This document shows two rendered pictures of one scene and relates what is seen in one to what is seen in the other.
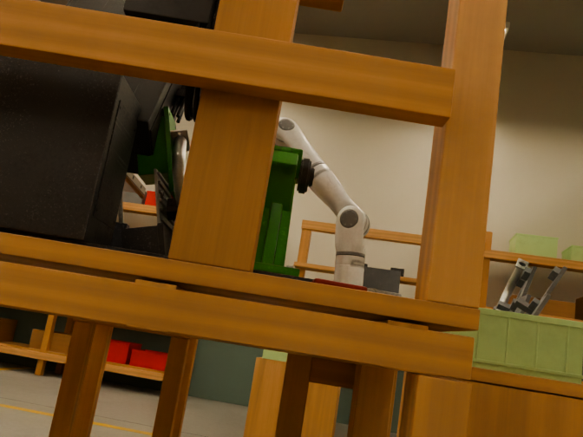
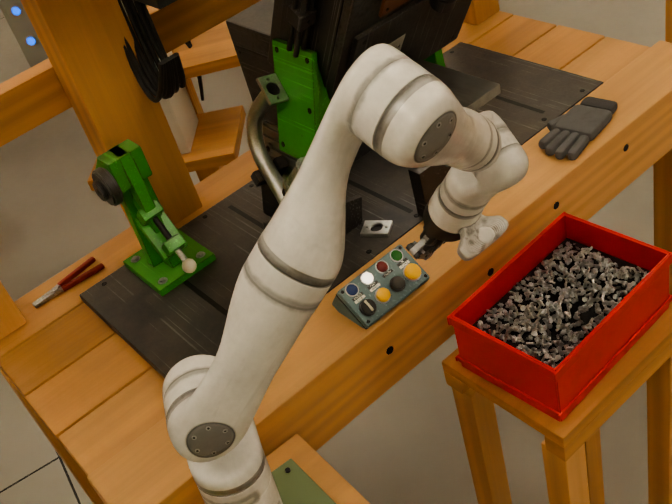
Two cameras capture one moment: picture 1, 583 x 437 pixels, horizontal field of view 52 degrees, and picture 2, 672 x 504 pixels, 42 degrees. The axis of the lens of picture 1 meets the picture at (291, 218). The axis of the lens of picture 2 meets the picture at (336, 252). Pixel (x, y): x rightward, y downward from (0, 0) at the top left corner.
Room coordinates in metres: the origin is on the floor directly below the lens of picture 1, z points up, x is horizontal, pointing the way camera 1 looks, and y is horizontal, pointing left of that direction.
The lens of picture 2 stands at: (2.58, -0.38, 1.91)
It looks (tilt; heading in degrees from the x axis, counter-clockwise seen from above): 38 degrees down; 150
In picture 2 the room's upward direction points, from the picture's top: 17 degrees counter-clockwise
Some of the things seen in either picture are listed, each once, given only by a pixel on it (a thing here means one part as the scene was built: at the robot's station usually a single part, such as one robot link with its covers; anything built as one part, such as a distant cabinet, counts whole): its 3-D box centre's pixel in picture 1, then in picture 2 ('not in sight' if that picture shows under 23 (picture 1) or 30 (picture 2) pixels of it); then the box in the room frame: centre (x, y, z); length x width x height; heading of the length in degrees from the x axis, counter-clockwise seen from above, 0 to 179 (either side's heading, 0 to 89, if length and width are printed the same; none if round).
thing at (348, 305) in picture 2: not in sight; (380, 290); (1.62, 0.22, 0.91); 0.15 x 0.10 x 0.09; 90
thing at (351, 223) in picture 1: (351, 233); (213, 425); (1.85, -0.20, 1.14); 0.09 x 0.09 x 0.17; 65
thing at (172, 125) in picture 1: (160, 153); (310, 95); (1.39, 0.34, 1.17); 0.13 x 0.12 x 0.20; 90
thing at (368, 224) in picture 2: not in sight; (376, 228); (1.48, 0.34, 0.90); 0.06 x 0.04 x 0.01; 34
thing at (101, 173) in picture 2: (306, 176); (105, 188); (1.20, -0.02, 1.12); 0.07 x 0.03 x 0.08; 0
